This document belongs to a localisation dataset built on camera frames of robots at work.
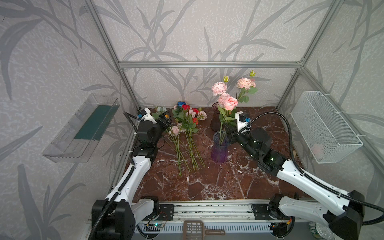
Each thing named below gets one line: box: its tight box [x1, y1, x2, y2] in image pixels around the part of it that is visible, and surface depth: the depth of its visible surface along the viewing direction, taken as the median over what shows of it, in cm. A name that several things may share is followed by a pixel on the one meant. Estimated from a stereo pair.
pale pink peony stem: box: [211, 75, 230, 127], surface depth 71 cm
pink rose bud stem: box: [217, 96, 239, 145], surface depth 61 cm
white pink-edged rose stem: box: [235, 70, 258, 104], surface depth 75 cm
